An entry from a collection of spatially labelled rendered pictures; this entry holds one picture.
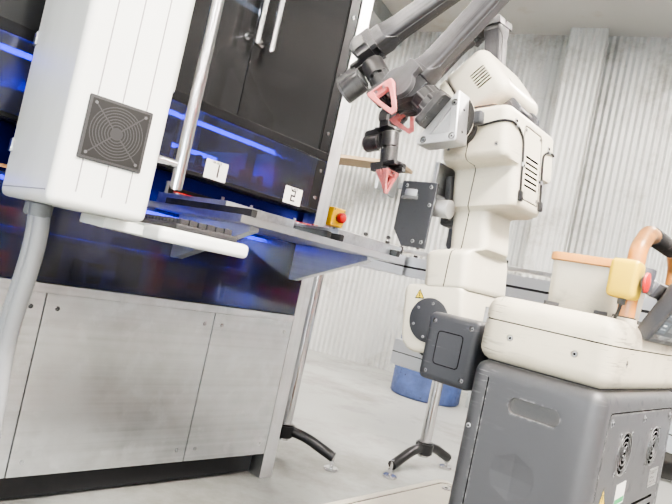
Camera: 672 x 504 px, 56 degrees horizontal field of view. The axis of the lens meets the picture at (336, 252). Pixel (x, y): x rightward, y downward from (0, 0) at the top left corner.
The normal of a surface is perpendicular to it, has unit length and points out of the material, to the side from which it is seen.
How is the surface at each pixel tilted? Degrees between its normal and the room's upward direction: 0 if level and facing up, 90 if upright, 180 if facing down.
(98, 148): 90
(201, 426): 90
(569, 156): 90
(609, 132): 90
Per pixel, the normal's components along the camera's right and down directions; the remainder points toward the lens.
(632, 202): -0.42, -0.12
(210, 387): 0.72, 0.14
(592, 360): -0.63, -0.16
